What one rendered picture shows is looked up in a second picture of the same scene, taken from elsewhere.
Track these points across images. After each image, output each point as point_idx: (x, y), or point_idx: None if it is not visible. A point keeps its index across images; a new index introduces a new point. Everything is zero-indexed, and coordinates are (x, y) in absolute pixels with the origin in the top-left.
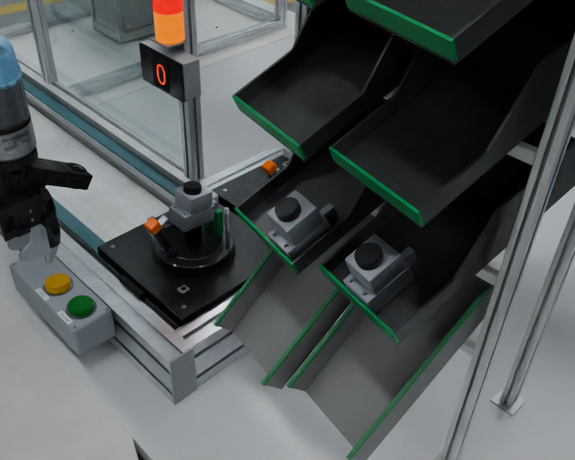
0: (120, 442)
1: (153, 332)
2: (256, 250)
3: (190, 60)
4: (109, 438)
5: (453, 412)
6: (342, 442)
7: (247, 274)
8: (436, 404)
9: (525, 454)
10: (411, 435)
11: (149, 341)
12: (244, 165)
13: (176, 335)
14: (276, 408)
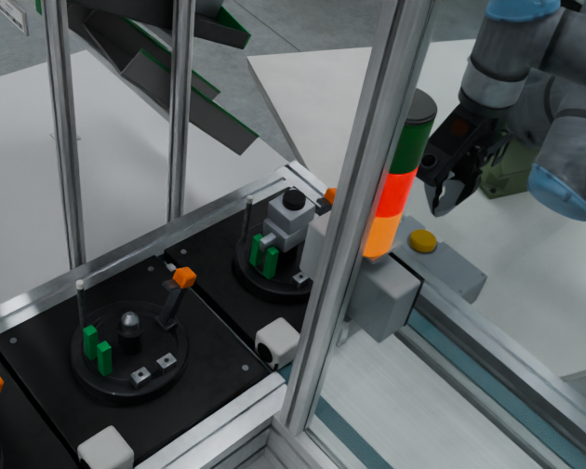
0: (326, 183)
1: (313, 185)
2: (207, 255)
3: (324, 215)
4: (336, 187)
5: (33, 169)
6: (144, 161)
7: (219, 225)
8: (46, 176)
9: None
10: (83, 158)
11: (316, 178)
12: (208, 446)
13: (291, 180)
14: (196, 191)
